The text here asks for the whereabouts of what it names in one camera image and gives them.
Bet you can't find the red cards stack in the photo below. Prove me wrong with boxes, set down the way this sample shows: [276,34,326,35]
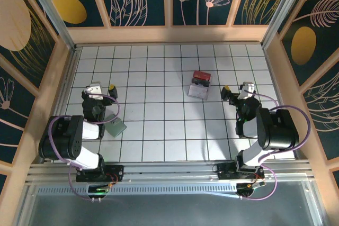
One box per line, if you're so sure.
[192,70,212,83]

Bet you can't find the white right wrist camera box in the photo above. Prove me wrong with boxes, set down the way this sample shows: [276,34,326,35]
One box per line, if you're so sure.
[239,82,256,100]

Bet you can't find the red object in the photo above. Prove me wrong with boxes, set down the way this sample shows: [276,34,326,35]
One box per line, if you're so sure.
[186,70,212,101]

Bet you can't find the small circuit board with wires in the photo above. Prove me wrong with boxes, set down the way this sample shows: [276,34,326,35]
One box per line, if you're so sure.
[235,179,267,200]
[87,174,119,203]

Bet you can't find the aluminium corner post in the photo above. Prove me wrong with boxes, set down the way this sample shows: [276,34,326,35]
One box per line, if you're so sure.
[22,0,78,52]
[261,0,303,49]

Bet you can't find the perforated metal strip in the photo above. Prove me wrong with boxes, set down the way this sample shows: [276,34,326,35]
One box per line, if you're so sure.
[37,186,239,195]

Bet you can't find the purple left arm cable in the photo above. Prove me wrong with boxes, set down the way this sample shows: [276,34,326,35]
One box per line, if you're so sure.
[49,94,121,202]

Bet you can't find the aluminium side rail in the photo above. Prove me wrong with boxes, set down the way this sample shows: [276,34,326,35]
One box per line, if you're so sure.
[41,46,82,164]

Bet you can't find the grey metal shelf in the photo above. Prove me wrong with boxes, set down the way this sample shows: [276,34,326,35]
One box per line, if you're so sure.
[15,179,328,226]

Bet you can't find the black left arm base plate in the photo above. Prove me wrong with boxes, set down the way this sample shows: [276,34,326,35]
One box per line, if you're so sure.
[76,164,124,183]

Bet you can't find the aluminium mounting rail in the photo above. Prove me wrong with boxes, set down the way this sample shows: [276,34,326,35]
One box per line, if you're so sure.
[26,161,316,184]

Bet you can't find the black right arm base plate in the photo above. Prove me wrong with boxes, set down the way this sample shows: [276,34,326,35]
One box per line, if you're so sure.
[216,161,265,182]

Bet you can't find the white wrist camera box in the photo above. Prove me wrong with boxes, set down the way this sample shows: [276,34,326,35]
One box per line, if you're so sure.
[239,82,256,100]
[85,82,104,101]

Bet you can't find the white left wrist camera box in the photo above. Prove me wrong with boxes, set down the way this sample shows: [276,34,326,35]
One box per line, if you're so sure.
[85,82,104,101]

